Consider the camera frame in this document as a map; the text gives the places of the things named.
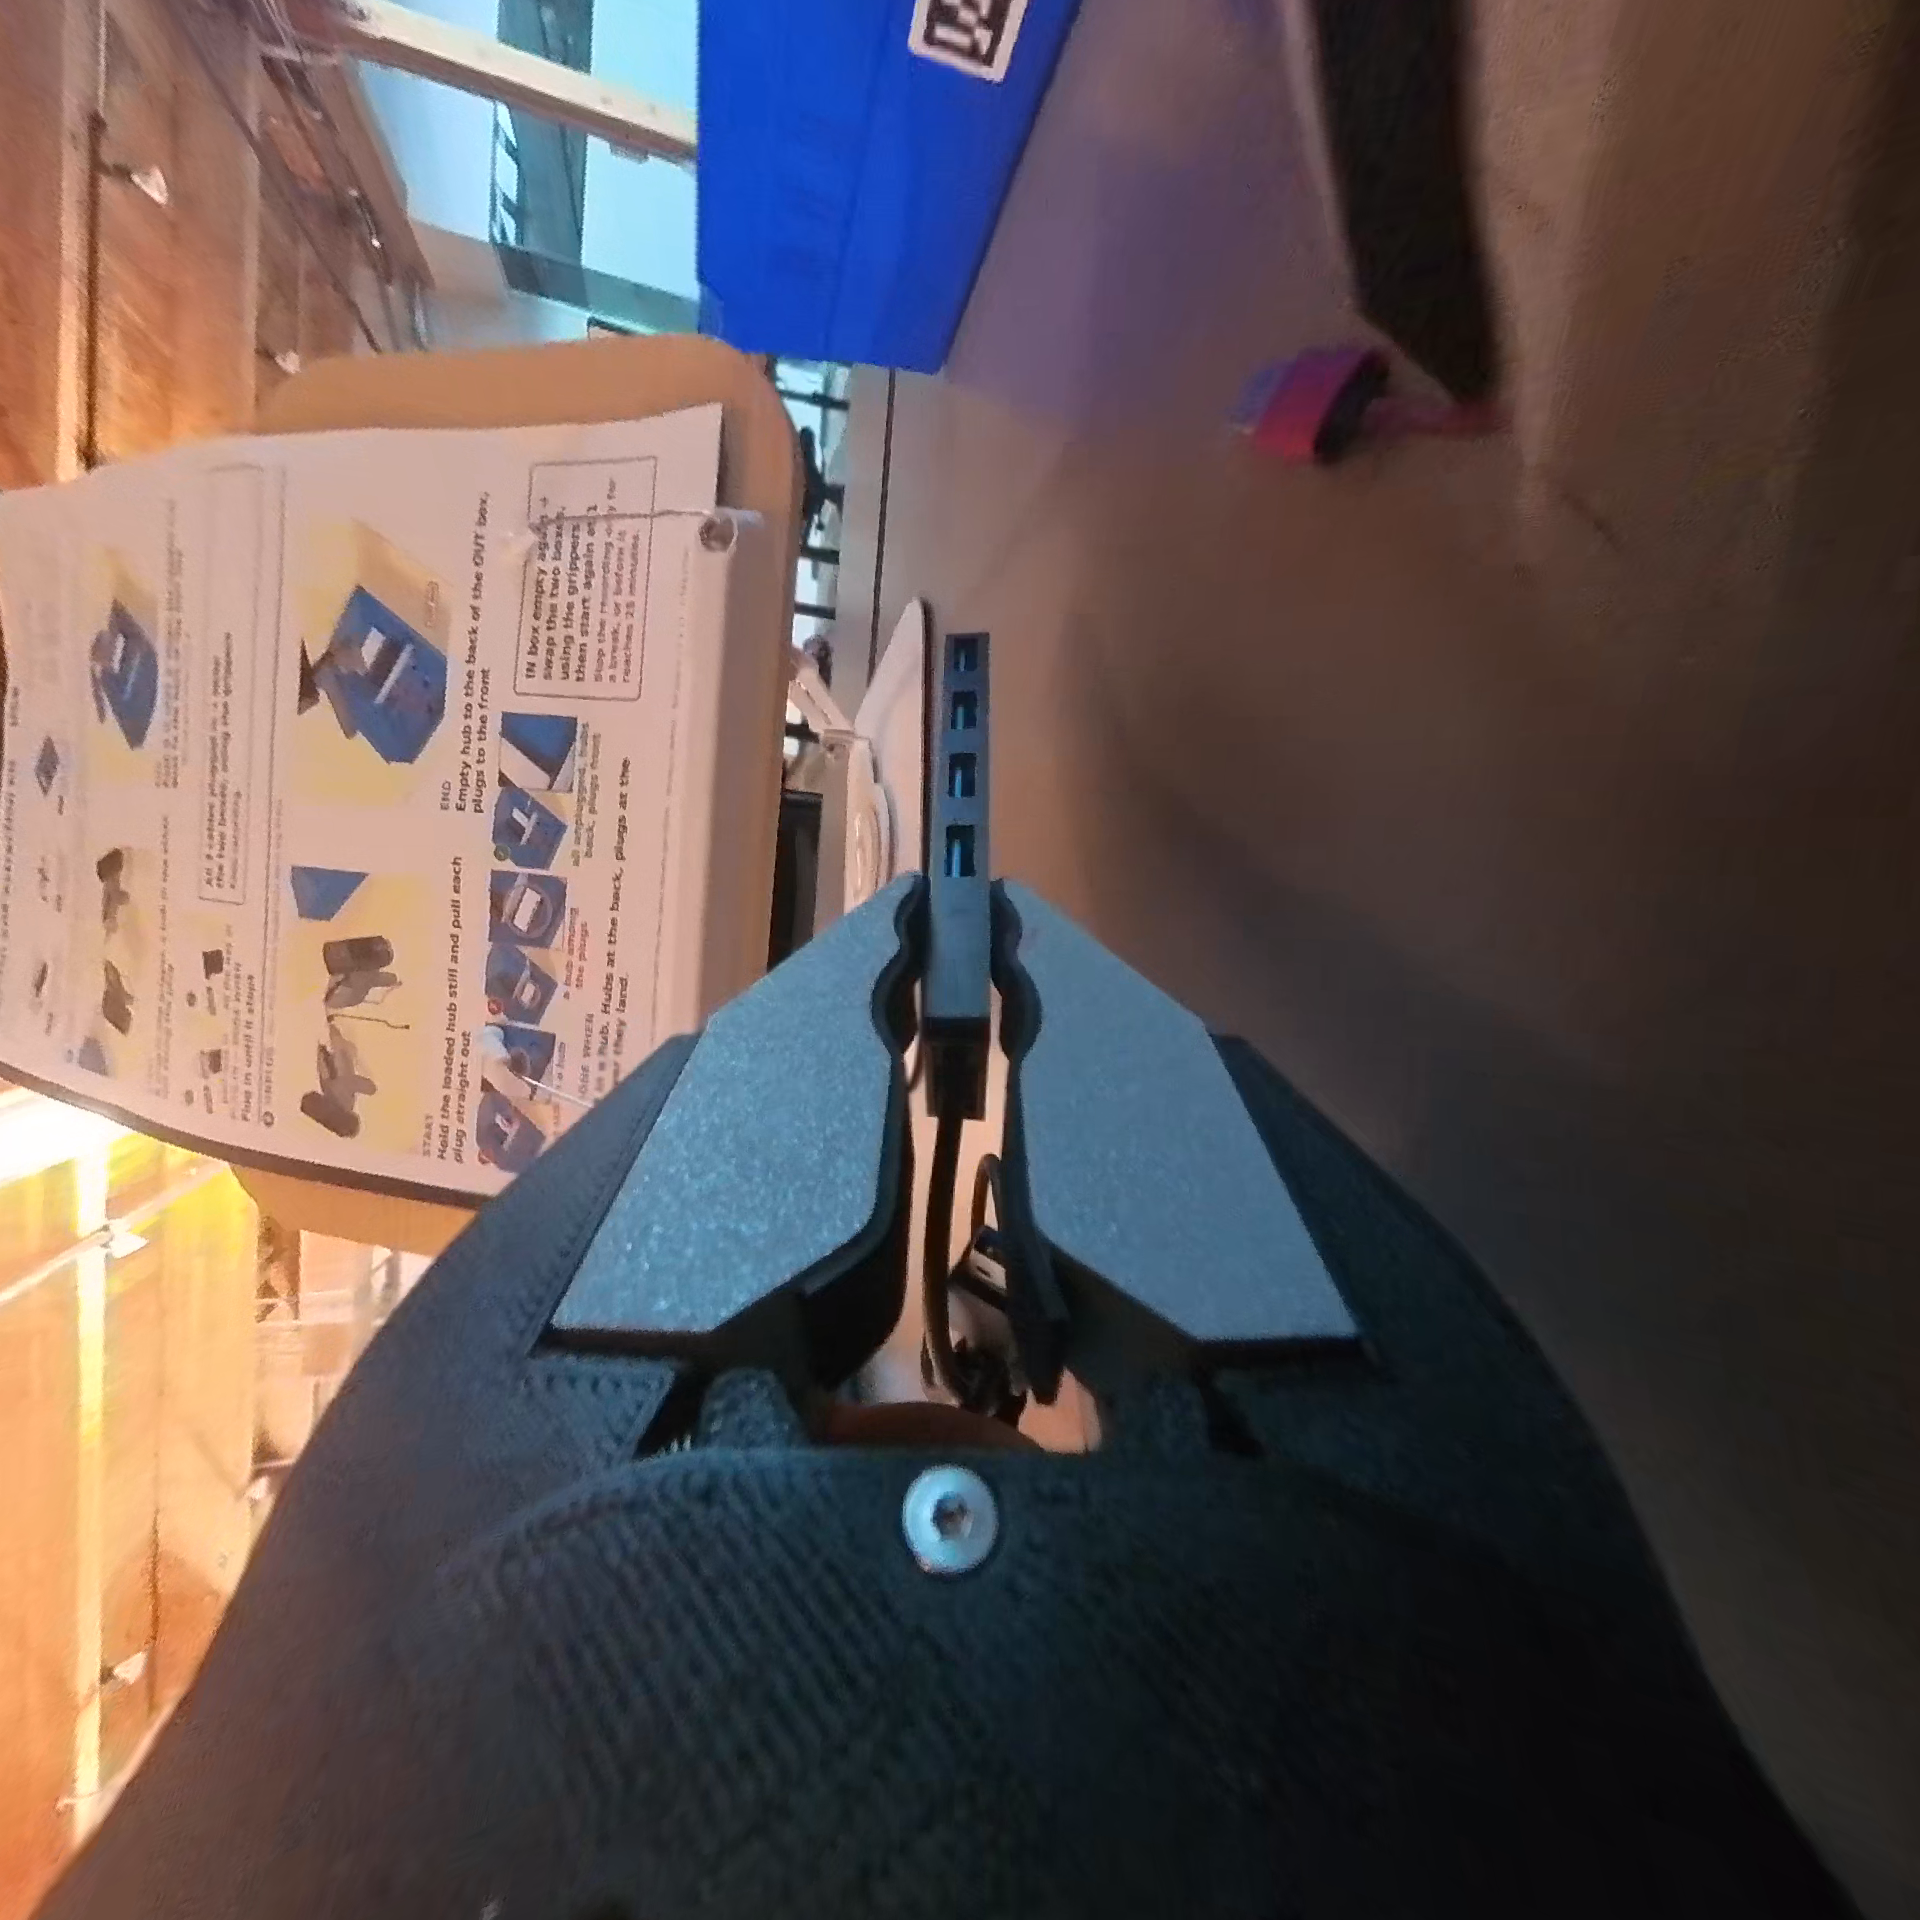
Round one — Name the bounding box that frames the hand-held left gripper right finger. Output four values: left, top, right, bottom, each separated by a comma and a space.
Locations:
994, 879, 1366, 1353

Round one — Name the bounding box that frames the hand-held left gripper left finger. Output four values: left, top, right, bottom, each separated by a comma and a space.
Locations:
544, 872, 928, 1391

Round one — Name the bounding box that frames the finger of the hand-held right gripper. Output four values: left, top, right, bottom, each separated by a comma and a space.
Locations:
1309, 0, 1509, 407

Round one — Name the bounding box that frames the magenta braided usb cable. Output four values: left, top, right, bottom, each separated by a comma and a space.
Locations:
1229, 345, 1501, 470

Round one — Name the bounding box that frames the black usb hub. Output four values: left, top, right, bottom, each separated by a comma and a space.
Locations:
915, 596, 1077, 1420

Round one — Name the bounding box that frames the blue plastic bin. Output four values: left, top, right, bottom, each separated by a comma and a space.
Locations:
696, 0, 1085, 376

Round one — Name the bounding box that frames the printed instruction sheet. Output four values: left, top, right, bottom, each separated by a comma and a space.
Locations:
0, 402, 725, 1205

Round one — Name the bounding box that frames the instruction sheet on wooden stand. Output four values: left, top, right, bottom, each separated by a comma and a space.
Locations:
239, 334, 943, 1258

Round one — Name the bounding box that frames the pale wooden post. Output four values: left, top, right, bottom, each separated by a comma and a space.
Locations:
285, 0, 701, 160

